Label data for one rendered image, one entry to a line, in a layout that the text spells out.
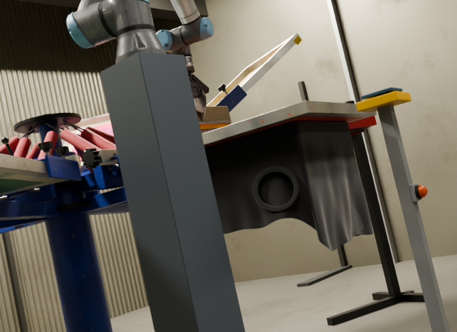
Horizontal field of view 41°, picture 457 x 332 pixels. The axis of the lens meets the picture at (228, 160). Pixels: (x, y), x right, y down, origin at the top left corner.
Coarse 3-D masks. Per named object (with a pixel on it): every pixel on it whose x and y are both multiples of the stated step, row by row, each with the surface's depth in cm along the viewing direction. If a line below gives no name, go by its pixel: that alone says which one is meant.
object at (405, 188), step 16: (384, 96) 182; (400, 96) 182; (384, 112) 187; (384, 128) 187; (400, 144) 186; (400, 160) 185; (400, 176) 185; (400, 192) 185; (416, 208) 184; (416, 224) 183; (416, 240) 183; (416, 256) 184; (432, 272) 182; (432, 288) 182; (432, 304) 182; (432, 320) 182
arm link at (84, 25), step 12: (84, 0) 189; (96, 0) 188; (72, 12) 189; (84, 12) 185; (96, 12) 182; (72, 24) 186; (84, 24) 184; (96, 24) 183; (72, 36) 187; (84, 36) 186; (96, 36) 185; (108, 36) 185
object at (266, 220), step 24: (240, 144) 206; (264, 144) 201; (288, 144) 196; (216, 168) 212; (240, 168) 207; (264, 168) 201; (288, 168) 197; (216, 192) 213; (240, 192) 208; (264, 192) 203; (288, 192) 199; (240, 216) 210; (264, 216) 204; (288, 216) 198; (312, 216) 196
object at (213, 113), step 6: (210, 108) 247; (216, 108) 251; (222, 108) 255; (198, 114) 239; (210, 114) 246; (216, 114) 250; (222, 114) 254; (228, 114) 258; (204, 120) 242; (210, 120) 245; (216, 120) 249
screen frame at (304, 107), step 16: (272, 112) 191; (288, 112) 188; (304, 112) 185; (320, 112) 191; (336, 112) 201; (352, 112) 213; (368, 112) 225; (224, 128) 201; (240, 128) 197; (256, 128) 194; (208, 144) 207
